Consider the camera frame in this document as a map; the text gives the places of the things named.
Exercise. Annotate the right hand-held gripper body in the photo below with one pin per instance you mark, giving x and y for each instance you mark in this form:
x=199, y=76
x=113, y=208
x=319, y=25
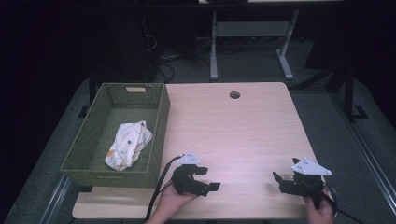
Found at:
x=308, y=180

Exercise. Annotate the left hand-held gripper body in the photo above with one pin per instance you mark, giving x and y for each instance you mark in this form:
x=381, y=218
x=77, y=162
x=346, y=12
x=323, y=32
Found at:
x=183, y=180

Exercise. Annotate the white printed cloth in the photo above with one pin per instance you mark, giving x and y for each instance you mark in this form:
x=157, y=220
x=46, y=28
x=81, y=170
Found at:
x=127, y=146

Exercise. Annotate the green woven basket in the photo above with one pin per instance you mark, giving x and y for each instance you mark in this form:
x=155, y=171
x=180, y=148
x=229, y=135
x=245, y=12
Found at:
x=93, y=130

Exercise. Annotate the person's left hand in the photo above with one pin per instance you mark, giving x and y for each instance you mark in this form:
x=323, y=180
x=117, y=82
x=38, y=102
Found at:
x=174, y=199

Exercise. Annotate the person's right hand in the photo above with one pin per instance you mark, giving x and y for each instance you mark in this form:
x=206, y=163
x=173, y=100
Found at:
x=320, y=213

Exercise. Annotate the black metal stand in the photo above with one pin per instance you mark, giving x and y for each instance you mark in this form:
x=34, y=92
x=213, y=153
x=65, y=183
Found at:
x=348, y=93

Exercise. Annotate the dark computer tower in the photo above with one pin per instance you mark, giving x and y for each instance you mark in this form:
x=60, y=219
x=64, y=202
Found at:
x=124, y=46

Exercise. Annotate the metal floor rail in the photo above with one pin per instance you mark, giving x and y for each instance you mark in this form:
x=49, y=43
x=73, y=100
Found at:
x=54, y=199
x=367, y=149

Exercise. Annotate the grey metal desk frame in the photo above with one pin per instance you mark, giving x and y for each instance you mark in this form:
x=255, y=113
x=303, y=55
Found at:
x=249, y=29

